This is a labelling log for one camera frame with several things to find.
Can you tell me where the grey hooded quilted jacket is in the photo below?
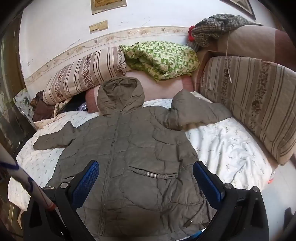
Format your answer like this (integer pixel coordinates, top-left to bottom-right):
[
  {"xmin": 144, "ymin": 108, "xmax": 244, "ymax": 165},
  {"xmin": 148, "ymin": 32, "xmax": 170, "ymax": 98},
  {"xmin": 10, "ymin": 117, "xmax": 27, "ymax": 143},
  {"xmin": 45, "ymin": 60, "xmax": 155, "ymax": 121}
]
[{"xmin": 33, "ymin": 77, "xmax": 232, "ymax": 240}]

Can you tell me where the plain brown cushion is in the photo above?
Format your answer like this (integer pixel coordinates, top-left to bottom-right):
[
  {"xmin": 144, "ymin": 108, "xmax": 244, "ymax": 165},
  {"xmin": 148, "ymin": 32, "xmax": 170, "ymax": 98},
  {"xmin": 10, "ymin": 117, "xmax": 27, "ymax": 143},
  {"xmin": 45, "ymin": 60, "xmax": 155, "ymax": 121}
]
[{"xmin": 196, "ymin": 25, "xmax": 296, "ymax": 70}]

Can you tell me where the white cord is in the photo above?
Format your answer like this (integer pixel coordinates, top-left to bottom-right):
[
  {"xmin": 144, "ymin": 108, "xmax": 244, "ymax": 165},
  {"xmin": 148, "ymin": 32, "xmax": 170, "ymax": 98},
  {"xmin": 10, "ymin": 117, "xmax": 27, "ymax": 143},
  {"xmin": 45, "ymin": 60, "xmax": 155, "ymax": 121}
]
[{"xmin": 225, "ymin": 30, "xmax": 234, "ymax": 84}]

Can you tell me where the checked grey cloth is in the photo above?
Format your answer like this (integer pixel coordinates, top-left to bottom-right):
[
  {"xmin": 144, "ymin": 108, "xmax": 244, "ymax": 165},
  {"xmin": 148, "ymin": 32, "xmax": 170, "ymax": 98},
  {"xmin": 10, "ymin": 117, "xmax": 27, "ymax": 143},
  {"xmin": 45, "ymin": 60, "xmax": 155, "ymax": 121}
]
[{"xmin": 191, "ymin": 14, "xmax": 263, "ymax": 48}]

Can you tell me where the dark clothes pile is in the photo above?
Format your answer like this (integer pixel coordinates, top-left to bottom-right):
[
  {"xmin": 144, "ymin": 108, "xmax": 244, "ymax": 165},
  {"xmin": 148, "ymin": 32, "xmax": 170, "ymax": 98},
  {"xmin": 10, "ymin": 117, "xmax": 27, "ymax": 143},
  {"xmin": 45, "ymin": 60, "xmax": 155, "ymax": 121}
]
[{"xmin": 62, "ymin": 102, "xmax": 87, "ymax": 114}]

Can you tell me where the dark wooden cabinet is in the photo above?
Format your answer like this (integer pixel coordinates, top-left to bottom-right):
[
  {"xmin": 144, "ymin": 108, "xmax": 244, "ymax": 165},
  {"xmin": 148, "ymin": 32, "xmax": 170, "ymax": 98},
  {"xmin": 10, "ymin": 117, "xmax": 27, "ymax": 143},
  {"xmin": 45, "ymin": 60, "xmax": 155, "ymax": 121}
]
[{"xmin": 0, "ymin": 23, "xmax": 35, "ymax": 158}]

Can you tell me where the green patterned blanket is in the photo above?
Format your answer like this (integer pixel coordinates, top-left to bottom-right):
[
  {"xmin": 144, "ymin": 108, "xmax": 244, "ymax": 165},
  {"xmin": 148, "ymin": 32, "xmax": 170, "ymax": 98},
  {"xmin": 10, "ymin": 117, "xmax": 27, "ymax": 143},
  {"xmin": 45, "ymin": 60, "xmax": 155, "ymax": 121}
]
[{"xmin": 119, "ymin": 41, "xmax": 201, "ymax": 81}]

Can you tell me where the dark framed wall picture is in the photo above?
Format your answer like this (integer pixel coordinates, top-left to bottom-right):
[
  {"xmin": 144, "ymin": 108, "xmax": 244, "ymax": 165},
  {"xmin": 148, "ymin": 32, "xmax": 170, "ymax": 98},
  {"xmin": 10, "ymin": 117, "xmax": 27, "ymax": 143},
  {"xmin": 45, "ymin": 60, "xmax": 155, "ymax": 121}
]
[{"xmin": 228, "ymin": 0, "xmax": 257, "ymax": 21}]

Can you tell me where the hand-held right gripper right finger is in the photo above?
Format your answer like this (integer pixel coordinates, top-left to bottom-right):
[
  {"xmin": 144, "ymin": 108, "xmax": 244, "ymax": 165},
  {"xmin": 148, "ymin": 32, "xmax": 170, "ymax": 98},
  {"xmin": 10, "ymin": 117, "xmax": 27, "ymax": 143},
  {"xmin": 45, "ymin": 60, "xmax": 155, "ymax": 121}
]
[{"xmin": 193, "ymin": 160, "xmax": 262, "ymax": 209}]

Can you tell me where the red cloth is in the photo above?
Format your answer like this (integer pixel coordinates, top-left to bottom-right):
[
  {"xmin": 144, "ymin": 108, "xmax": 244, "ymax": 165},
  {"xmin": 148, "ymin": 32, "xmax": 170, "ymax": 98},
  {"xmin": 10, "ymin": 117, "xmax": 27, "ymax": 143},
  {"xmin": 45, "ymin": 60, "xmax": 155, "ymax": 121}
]
[{"xmin": 188, "ymin": 25, "xmax": 197, "ymax": 43}]

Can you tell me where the silver foil bag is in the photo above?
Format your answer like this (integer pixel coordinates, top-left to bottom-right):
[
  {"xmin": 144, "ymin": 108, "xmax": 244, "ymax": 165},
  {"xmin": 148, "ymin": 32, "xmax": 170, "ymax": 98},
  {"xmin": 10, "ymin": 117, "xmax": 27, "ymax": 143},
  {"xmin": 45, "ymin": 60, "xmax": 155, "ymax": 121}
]
[{"xmin": 13, "ymin": 88, "xmax": 35, "ymax": 123}]

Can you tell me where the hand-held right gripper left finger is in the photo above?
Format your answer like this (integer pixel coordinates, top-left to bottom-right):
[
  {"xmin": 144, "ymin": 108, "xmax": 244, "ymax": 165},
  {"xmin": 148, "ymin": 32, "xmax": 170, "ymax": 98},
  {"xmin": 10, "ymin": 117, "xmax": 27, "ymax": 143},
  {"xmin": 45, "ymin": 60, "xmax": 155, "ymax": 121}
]
[{"xmin": 43, "ymin": 160, "xmax": 100, "ymax": 209}]

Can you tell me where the small striped floral cushion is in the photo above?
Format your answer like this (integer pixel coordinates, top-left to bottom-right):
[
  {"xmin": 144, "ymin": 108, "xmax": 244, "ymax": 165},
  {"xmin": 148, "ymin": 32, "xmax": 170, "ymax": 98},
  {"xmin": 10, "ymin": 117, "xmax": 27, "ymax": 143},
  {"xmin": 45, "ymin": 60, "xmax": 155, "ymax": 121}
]
[{"xmin": 43, "ymin": 46, "xmax": 127, "ymax": 106}]

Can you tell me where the brown cloth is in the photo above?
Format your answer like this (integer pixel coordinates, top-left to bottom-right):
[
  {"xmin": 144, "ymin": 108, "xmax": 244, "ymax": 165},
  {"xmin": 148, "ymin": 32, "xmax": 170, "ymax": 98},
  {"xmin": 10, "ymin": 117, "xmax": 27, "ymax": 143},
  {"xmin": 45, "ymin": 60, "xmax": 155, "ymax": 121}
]
[{"xmin": 30, "ymin": 90, "xmax": 56, "ymax": 122}]

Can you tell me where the white leaf-print bedsheet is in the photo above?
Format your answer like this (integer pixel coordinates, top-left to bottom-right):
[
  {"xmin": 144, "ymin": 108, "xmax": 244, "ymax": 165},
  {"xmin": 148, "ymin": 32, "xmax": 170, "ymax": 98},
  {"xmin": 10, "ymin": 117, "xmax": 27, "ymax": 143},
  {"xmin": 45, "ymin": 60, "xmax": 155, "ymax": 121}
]
[{"xmin": 7, "ymin": 91, "xmax": 278, "ymax": 241}]

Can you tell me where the large striped floral cushion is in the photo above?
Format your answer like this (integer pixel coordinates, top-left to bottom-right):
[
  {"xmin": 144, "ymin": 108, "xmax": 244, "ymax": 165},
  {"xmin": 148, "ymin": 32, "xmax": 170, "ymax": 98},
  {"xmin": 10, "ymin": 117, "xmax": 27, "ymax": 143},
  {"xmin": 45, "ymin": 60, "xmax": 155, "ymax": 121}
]
[{"xmin": 199, "ymin": 56, "xmax": 296, "ymax": 166}]

